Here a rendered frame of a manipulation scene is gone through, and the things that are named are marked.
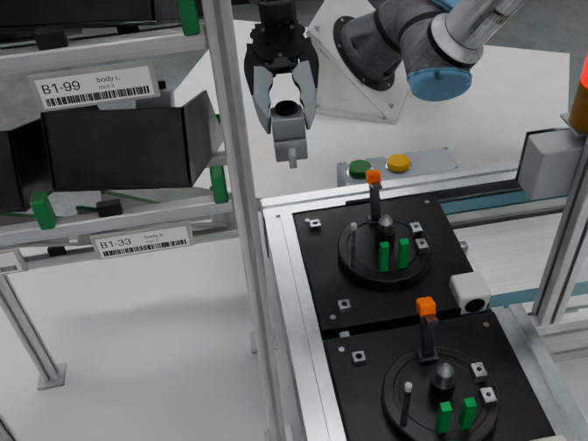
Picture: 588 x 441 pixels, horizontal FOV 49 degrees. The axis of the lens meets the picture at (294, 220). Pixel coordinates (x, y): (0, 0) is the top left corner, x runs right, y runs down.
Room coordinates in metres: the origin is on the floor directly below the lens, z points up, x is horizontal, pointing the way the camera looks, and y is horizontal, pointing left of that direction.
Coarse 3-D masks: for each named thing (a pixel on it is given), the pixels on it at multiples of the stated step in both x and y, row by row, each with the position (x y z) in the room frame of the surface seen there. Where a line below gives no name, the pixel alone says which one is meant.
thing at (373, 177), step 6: (366, 174) 0.74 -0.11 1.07; (372, 174) 0.73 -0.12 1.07; (378, 174) 0.73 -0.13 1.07; (372, 180) 0.73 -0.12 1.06; (378, 180) 0.73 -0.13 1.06; (372, 186) 0.71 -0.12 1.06; (378, 186) 0.71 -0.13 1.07; (372, 192) 0.72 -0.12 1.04; (378, 192) 0.72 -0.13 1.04; (372, 198) 0.72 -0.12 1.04; (378, 198) 0.72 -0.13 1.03; (372, 204) 0.72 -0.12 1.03; (378, 204) 0.72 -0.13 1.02; (372, 210) 0.71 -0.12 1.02; (378, 210) 0.71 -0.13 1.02; (372, 216) 0.71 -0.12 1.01; (378, 216) 0.71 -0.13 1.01
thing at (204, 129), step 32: (64, 128) 0.48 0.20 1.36; (96, 128) 0.48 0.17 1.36; (128, 128) 0.48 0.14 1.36; (160, 128) 0.48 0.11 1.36; (192, 128) 0.50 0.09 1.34; (64, 160) 0.47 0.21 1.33; (96, 160) 0.47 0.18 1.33; (128, 160) 0.47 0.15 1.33; (160, 160) 0.46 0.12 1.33; (192, 160) 0.47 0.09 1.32
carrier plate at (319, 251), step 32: (448, 224) 0.72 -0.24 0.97; (320, 256) 0.67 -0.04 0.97; (448, 256) 0.65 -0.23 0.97; (320, 288) 0.60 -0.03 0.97; (352, 288) 0.60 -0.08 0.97; (416, 288) 0.59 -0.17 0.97; (448, 288) 0.59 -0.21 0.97; (320, 320) 0.55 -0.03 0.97; (352, 320) 0.54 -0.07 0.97; (384, 320) 0.54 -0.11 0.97; (416, 320) 0.54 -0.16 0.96
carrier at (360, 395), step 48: (384, 336) 0.51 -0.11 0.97; (480, 336) 0.50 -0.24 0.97; (336, 384) 0.44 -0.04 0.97; (384, 384) 0.43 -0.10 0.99; (432, 384) 0.40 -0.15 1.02; (480, 384) 0.42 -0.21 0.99; (528, 384) 0.42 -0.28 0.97; (384, 432) 0.37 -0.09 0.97; (432, 432) 0.36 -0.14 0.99; (480, 432) 0.35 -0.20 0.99; (528, 432) 0.36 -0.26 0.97
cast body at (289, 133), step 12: (276, 108) 0.72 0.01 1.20; (288, 108) 0.72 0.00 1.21; (300, 108) 0.73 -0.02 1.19; (276, 120) 0.71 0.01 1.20; (288, 120) 0.71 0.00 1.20; (300, 120) 0.71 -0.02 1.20; (276, 132) 0.70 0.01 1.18; (288, 132) 0.70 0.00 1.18; (300, 132) 0.70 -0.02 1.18; (276, 144) 0.69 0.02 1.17; (288, 144) 0.69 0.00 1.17; (300, 144) 0.69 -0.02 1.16; (276, 156) 0.69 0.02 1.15; (288, 156) 0.69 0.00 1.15; (300, 156) 0.69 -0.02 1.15
